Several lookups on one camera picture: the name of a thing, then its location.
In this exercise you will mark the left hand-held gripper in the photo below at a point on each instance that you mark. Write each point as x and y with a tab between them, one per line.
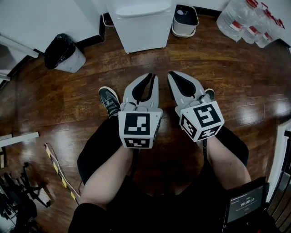
136	125

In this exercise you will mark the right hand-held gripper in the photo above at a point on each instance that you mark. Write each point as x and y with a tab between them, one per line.
204	118

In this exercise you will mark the white cabinet with door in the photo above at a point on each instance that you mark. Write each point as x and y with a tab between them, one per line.
143	29

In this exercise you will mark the person's right forearm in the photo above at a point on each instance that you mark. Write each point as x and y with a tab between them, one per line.
227	166

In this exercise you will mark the person's left forearm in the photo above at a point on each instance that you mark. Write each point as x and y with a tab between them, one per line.
106	177

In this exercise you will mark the clear water jug red cap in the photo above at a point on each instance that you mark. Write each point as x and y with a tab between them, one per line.
270	36
257	27
234	18

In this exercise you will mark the person's right grey sneaker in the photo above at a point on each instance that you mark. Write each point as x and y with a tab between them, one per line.
210	93

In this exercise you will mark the person's grey sneaker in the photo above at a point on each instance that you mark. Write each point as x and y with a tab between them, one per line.
210	93
110	102

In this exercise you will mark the person's left grey sneaker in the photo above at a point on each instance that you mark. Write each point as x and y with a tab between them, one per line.
110	102

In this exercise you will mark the white bucket dark interior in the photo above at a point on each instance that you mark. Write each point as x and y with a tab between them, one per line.
182	29

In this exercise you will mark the person's black trousers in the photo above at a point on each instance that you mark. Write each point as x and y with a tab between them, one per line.
97	148

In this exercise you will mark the grey trash bin black bag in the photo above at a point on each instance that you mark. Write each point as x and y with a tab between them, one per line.
72	61

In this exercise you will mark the yellow black striped floor strip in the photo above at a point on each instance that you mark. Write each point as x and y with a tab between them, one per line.
55	167

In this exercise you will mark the person's black shirt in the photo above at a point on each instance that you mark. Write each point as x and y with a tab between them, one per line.
159	216

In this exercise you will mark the black tablet screen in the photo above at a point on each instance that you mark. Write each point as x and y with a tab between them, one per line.
246	204

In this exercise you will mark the white framed glass partition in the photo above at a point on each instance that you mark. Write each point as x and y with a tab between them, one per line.
20	47

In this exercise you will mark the white desk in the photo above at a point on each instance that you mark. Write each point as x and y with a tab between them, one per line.
18	138

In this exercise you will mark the black tripod stand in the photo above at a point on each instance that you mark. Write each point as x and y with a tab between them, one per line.
25	188

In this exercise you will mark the white door frame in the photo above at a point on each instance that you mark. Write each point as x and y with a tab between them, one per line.
278	159

